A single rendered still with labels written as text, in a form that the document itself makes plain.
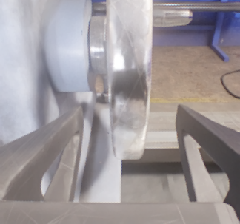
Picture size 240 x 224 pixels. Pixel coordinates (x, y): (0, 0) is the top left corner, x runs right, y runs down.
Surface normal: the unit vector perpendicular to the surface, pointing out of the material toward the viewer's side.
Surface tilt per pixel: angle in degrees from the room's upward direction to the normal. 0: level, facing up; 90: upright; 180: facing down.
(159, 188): 16
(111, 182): 0
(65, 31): 54
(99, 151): 0
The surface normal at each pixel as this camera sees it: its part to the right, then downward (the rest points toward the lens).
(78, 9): -0.02, -0.41
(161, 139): -0.02, -0.12
